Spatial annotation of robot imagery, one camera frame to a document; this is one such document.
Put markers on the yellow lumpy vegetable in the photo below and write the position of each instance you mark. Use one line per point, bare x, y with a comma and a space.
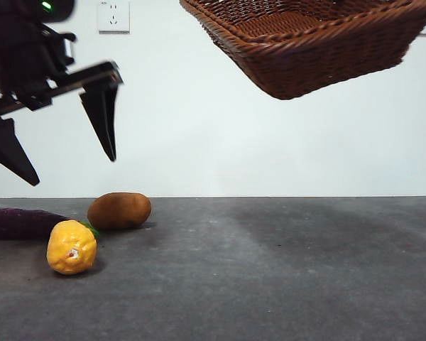
71, 248

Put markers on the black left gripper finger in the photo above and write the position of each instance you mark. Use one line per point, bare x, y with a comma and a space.
10, 152
103, 117

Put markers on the brown potato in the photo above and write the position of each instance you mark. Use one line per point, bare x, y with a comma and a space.
120, 211

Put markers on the purple eggplant with green stem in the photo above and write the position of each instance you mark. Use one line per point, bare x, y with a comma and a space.
17, 223

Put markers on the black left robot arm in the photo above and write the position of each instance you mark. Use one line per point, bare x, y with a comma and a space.
10, 42

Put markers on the brown woven wicker basket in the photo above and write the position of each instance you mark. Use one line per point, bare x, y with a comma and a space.
323, 53

